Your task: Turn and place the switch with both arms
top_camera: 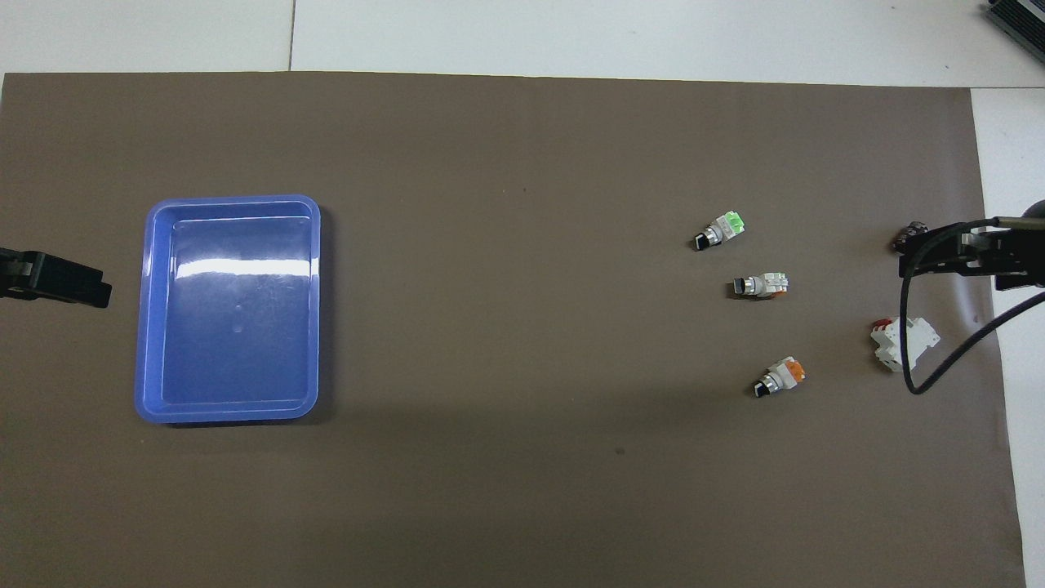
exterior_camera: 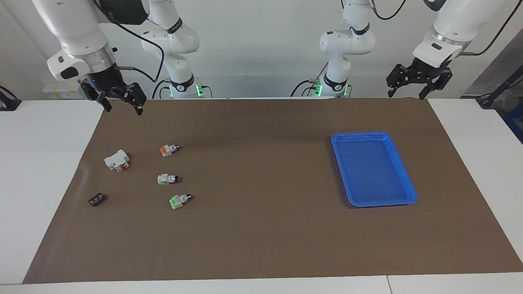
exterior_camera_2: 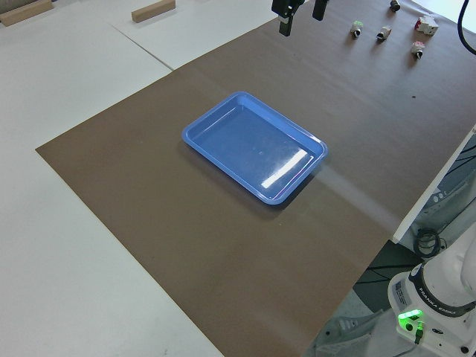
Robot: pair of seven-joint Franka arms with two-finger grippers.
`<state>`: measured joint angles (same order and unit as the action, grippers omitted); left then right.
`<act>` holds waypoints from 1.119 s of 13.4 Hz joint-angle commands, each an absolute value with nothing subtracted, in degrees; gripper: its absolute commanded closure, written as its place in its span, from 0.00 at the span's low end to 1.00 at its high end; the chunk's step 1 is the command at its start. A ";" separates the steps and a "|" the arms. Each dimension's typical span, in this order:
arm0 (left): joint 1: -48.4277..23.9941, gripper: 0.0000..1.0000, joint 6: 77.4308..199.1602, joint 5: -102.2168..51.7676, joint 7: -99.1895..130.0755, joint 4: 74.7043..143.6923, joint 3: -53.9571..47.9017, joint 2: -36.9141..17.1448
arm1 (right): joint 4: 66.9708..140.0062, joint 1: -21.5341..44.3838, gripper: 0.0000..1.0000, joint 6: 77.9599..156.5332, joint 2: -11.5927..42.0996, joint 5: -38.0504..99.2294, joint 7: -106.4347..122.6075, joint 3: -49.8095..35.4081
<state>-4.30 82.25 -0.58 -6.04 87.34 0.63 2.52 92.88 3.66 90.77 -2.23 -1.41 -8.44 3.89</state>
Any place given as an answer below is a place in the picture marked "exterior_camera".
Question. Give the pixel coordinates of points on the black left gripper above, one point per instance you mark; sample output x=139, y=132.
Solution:
x=427, y=71

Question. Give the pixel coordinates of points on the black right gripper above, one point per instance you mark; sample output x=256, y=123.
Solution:
x=104, y=79

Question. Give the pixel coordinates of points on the orange selector switch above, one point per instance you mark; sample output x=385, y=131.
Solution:
x=166, y=150

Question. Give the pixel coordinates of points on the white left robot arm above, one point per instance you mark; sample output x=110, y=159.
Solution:
x=461, y=20

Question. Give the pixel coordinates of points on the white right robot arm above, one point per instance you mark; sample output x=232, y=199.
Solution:
x=77, y=24

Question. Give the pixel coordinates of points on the white box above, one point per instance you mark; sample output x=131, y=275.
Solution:
x=61, y=87

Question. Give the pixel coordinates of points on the white circuit breaker red lever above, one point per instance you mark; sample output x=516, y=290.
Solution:
x=116, y=160

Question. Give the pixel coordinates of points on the black stand pole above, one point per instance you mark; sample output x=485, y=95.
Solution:
x=500, y=90

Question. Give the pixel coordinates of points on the blue plastic tray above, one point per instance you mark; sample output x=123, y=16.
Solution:
x=372, y=171

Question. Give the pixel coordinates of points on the blue crate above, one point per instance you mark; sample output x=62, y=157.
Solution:
x=515, y=122

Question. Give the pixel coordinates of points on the brown table mat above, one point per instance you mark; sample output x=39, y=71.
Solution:
x=261, y=237

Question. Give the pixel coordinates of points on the black clamp mount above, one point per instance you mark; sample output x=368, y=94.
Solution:
x=9, y=103

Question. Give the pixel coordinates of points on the green selector switch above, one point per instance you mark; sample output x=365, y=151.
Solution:
x=177, y=201

